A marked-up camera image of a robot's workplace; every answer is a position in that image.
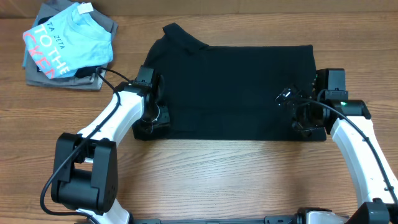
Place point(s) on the black t-shirt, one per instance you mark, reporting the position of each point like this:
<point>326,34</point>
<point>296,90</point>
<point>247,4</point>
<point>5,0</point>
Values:
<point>225,93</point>

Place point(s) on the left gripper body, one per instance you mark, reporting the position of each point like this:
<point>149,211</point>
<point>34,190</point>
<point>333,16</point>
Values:
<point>160,116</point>

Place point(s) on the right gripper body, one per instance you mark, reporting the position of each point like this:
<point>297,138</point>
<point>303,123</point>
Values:
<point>302,112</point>

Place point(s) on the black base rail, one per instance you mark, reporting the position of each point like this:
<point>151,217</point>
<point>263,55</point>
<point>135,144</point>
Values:
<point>284,219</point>

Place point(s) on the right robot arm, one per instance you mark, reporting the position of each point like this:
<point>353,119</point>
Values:
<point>349,124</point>

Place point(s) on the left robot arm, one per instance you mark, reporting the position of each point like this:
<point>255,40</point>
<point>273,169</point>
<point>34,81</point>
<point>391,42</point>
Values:
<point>85,169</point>

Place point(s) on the folded light blue t-shirt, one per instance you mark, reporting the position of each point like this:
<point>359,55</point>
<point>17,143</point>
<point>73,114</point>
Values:
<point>69,40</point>

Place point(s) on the folded grey t-shirt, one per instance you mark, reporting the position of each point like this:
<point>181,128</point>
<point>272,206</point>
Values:
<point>34,76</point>

